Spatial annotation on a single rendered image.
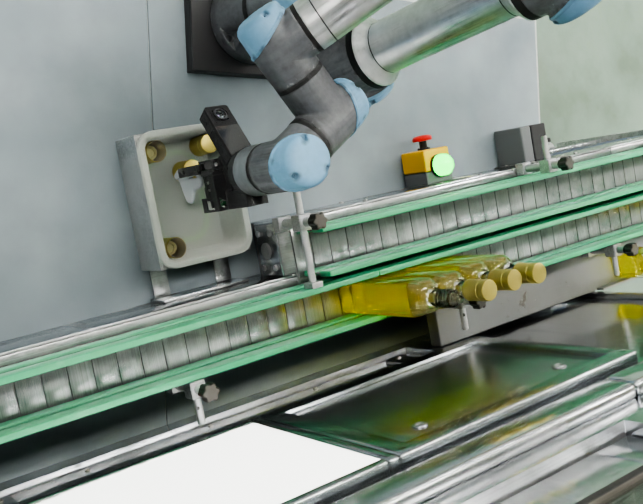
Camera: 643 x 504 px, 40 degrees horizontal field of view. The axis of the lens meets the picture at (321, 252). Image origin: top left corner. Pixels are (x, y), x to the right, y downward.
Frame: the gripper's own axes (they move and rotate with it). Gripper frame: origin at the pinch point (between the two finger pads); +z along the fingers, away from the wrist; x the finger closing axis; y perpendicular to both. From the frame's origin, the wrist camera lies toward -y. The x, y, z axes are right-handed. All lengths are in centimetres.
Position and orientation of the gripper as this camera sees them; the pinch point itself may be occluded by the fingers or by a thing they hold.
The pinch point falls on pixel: (190, 170)
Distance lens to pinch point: 148.8
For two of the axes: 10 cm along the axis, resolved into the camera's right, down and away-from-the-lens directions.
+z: -5.6, 0.2, 8.3
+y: 1.9, 9.8, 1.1
